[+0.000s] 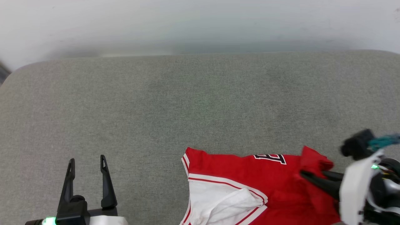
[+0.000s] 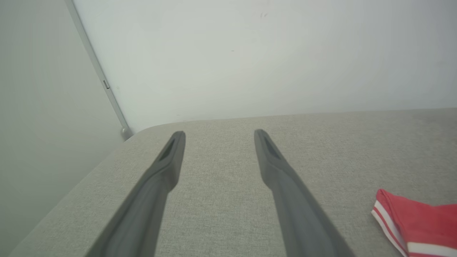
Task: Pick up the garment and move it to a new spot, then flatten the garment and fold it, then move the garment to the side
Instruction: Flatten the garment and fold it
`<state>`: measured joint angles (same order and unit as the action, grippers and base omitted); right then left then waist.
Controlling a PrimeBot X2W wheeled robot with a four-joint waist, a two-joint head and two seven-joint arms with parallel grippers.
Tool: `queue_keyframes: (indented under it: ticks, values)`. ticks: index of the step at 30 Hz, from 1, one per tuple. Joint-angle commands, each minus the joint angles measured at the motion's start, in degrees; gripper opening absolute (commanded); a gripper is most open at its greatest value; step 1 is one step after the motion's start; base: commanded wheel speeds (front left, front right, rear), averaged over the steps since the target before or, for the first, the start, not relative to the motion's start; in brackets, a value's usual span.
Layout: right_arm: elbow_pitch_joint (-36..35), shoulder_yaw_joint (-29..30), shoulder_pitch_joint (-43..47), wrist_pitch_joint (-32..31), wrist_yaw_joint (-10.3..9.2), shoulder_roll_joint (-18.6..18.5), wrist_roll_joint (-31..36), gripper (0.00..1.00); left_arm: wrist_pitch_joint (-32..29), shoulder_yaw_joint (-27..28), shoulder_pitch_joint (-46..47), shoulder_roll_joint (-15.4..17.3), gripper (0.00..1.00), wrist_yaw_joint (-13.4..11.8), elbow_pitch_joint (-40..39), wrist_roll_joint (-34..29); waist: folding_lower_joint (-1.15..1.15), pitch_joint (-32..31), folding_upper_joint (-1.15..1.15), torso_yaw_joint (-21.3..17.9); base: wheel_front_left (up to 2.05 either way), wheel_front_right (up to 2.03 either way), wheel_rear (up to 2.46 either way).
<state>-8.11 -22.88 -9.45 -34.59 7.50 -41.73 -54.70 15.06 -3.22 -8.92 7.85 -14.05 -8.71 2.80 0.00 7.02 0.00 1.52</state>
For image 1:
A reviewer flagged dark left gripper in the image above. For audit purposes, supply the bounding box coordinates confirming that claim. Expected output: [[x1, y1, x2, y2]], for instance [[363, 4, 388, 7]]
[[24, 154, 129, 225]]

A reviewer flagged dark white right gripper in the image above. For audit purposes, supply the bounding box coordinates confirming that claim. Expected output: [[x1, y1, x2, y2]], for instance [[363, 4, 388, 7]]
[[299, 157, 400, 225]]

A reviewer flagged red and white shirt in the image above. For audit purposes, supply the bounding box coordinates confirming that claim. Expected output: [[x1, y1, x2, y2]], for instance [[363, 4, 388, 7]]
[[180, 145, 343, 225]]

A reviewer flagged teal right camera cable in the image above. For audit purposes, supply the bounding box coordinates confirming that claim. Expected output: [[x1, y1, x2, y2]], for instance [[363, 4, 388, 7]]
[[368, 133, 400, 152]]

